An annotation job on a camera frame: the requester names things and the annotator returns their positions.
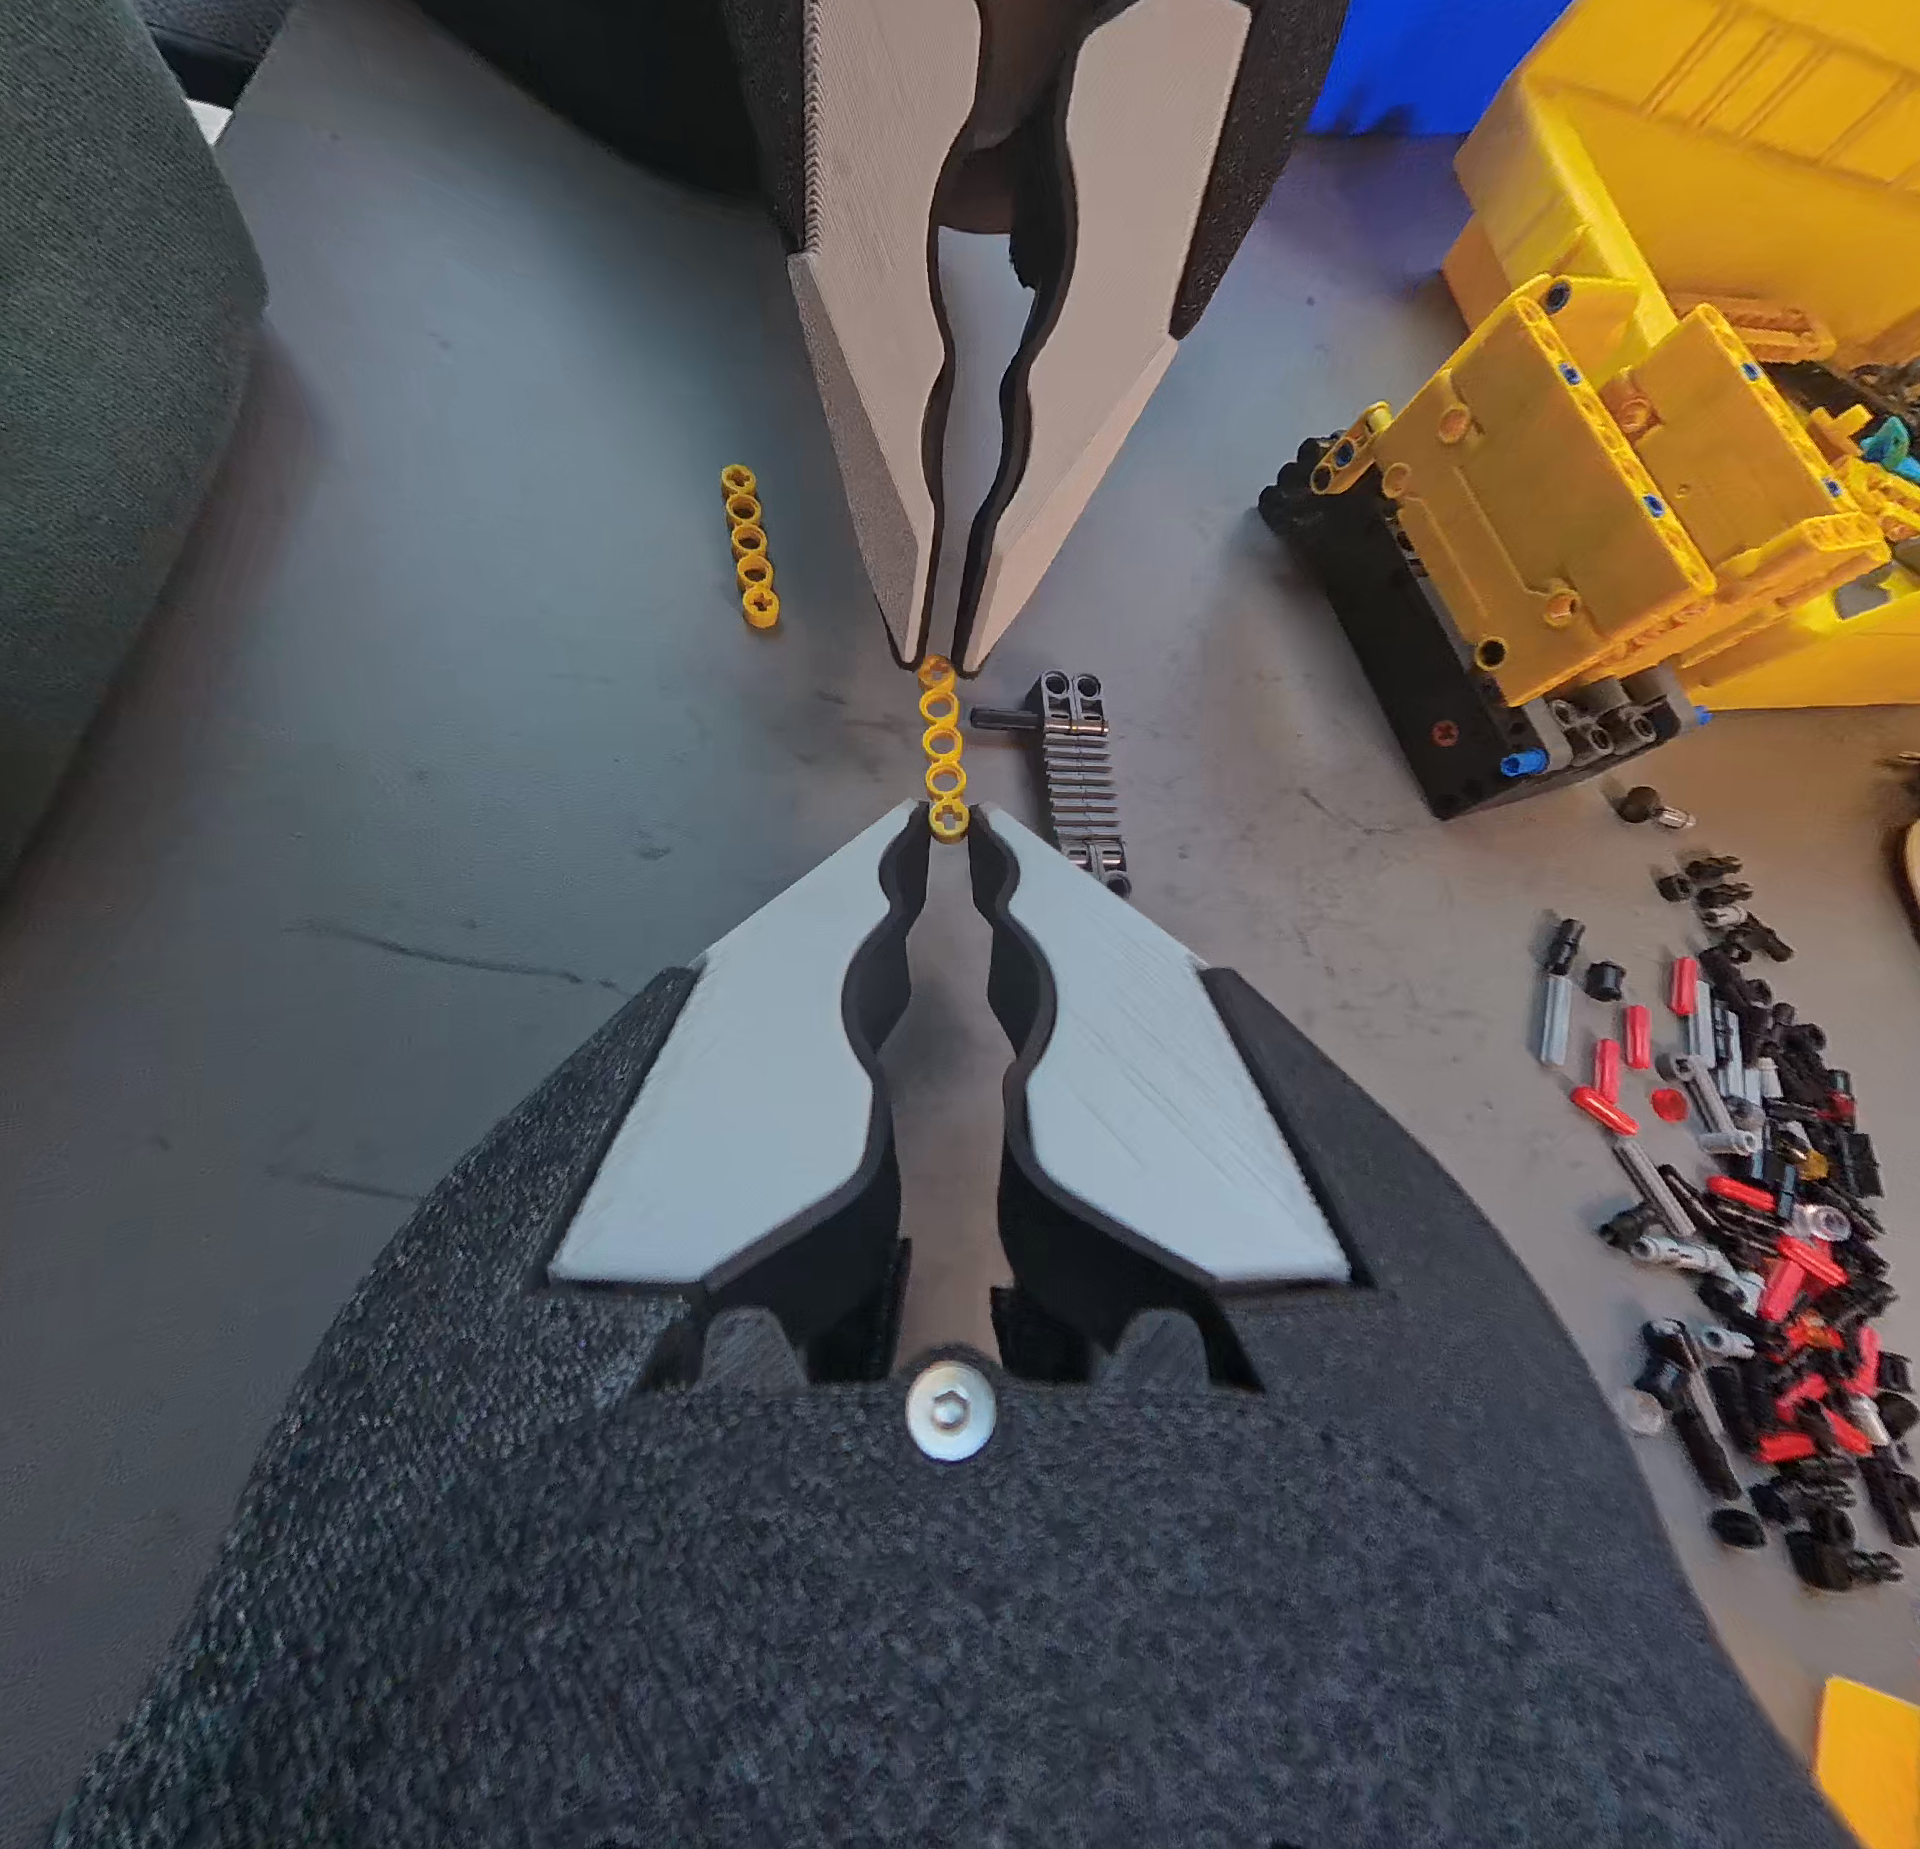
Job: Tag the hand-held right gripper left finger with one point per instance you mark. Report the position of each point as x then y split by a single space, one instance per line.
735 1129

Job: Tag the pile of small lego pins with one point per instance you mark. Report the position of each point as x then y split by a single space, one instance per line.
1755 1235

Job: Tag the yellow plastic bin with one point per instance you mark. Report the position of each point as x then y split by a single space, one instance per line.
1724 108
1874 1773

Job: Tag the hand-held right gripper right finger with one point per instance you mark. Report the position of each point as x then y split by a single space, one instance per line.
1170 1129

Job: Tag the yellow black lego model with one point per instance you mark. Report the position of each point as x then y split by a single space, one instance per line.
1531 529

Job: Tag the teal lego piece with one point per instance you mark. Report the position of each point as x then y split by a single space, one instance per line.
1887 447

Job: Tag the orange lego frame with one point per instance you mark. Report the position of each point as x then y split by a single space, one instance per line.
1779 336

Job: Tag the yellow lego beam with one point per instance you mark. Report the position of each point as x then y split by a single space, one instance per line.
942 748
751 548

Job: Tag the blue plastic bin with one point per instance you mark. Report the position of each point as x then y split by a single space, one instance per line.
1455 19

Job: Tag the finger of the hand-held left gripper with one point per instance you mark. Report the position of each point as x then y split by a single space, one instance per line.
1148 200
878 155

